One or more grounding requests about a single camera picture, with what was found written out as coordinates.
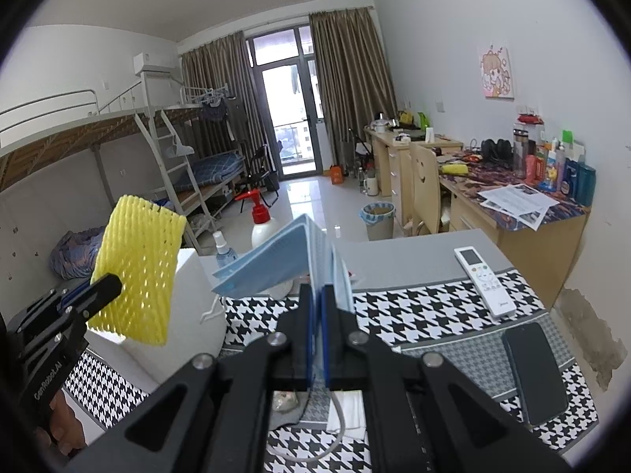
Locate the orange jug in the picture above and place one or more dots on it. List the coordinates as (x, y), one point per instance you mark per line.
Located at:
(336, 176)

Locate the white bunk bed ladder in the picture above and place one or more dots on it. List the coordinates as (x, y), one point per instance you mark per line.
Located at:
(170, 167)

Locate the houndstooth table mat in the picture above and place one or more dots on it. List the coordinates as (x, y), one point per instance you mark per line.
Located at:
(419, 315)

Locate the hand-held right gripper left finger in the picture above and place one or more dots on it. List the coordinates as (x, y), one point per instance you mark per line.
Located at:
(314, 345)

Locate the wooden desk patterned cover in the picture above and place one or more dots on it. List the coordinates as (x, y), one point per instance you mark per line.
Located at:
(532, 251)

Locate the grey trash bin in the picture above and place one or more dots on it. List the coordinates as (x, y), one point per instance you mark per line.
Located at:
(378, 221)

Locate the metal bunk bed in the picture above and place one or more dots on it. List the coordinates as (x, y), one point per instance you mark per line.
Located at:
(197, 108)
(49, 138)

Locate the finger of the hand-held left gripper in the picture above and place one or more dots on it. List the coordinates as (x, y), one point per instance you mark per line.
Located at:
(104, 289)

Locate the white air conditioner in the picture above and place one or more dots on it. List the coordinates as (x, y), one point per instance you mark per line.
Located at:
(155, 61)

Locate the wooden desk with drawers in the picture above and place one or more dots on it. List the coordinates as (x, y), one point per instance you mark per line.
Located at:
(389, 157)

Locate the yellow foam fruit net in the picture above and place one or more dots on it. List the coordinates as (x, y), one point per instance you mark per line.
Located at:
(138, 256)

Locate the silver cooking pot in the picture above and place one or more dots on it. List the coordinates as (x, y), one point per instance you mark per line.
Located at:
(379, 125)

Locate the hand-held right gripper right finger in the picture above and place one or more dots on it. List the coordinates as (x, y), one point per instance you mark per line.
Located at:
(327, 354)

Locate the pink cartoon wall poster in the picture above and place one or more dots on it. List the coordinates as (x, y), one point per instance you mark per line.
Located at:
(495, 71)

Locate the white cup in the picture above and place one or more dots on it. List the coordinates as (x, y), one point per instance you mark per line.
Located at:
(429, 134)

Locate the white remote control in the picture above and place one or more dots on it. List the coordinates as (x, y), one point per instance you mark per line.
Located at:
(483, 276)

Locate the black smartphone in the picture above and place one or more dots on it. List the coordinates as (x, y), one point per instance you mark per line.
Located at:
(535, 374)

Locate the blue plaid quilt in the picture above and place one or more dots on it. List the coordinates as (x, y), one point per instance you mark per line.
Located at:
(74, 251)

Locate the black folding chair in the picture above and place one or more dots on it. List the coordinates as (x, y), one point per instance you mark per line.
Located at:
(259, 172)

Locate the white floor jug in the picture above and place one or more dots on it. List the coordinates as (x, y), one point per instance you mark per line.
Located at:
(371, 186)

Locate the green container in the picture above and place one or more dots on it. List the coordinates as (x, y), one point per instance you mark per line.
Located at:
(423, 119)

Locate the white spray bottle red trigger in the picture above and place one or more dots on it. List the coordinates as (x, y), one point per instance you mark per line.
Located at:
(263, 229)

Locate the person's left hand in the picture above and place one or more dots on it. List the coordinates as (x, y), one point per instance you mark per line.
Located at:
(68, 423)

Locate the white foam box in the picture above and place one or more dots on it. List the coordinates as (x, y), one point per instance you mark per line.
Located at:
(194, 281)

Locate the glass balcony door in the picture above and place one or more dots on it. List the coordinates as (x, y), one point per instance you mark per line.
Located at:
(286, 108)

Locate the brown curtain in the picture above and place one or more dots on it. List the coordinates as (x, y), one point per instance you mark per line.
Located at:
(350, 83)
(207, 69)

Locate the steel tumbler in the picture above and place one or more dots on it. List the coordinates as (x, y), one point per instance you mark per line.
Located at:
(521, 152)

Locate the red hanging pouch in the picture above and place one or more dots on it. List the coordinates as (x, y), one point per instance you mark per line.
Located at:
(528, 119)

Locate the yellow pouch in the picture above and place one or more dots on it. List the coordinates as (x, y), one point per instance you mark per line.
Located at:
(453, 169)

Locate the wooden chair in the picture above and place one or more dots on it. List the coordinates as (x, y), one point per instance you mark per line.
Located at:
(424, 182)

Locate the hanging dark clothes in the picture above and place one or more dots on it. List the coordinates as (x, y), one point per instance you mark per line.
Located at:
(214, 108)

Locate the blue plaid mattress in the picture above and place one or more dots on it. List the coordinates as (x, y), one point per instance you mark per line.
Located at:
(217, 167)

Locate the blue face mask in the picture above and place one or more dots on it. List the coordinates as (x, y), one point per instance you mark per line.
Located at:
(276, 261)

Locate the yellow bag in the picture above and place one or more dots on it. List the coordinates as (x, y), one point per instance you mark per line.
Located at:
(405, 118)

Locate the printed paper sheets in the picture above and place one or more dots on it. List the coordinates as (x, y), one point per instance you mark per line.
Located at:
(517, 202)

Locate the blue lotion bottle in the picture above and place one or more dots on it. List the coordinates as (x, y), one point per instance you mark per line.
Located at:
(569, 177)

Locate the small clear spray bottle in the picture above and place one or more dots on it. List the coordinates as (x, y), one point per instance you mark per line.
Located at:
(226, 256)

